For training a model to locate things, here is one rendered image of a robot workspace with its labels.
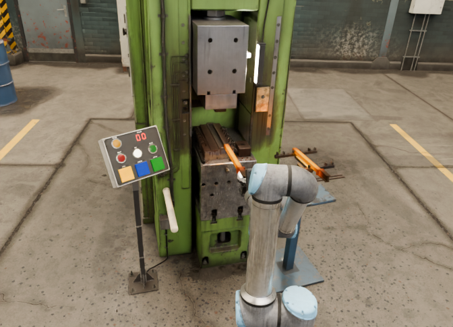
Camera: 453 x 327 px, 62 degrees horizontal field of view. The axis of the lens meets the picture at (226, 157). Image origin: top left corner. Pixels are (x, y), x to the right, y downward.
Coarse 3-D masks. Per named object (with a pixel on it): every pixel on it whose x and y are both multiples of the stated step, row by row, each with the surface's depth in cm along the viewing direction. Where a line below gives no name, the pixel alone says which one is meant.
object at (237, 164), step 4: (224, 144) 239; (228, 144) 239; (224, 148) 238; (228, 148) 234; (228, 152) 231; (232, 152) 229; (232, 156) 224; (232, 160) 223; (236, 160) 220; (236, 164) 216; (240, 164) 216; (236, 168) 215; (240, 168) 211; (244, 168) 212; (244, 172) 207; (244, 176) 203
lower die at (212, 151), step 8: (200, 128) 279; (208, 128) 277; (216, 128) 277; (200, 136) 267; (208, 136) 265; (224, 136) 266; (200, 144) 259; (208, 144) 255; (216, 144) 255; (232, 144) 255; (208, 152) 248; (216, 152) 249; (224, 152) 251
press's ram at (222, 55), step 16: (192, 16) 238; (192, 32) 225; (208, 32) 212; (224, 32) 214; (240, 32) 216; (192, 48) 229; (208, 48) 216; (224, 48) 218; (240, 48) 220; (192, 64) 234; (208, 64) 220; (224, 64) 222; (240, 64) 225; (192, 80) 239; (208, 80) 225; (224, 80) 227; (240, 80) 230
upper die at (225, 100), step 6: (198, 96) 251; (204, 96) 231; (210, 96) 230; (216, 96) 231; (222, 96) 232; (228, 96) 233; (234, 96) 234; (204, 102) 233; (210, 102) 232; (216, 102) 233; (222, 102) 234; (228, 102) 234; (234, 102) 235; (204, 108) 234; (210, 108) 233; (216, 108) 234; (222, 108) 235; (228, 108) 236
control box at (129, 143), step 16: (144, 128) 222; (112, 144) 210; (128, 144) 216; (144, 144) 221; (160, 144) 227; (112, 160) 209; (128, 160) 214; (144, 160) 220; (112, 176) 211; (144, 176) 219
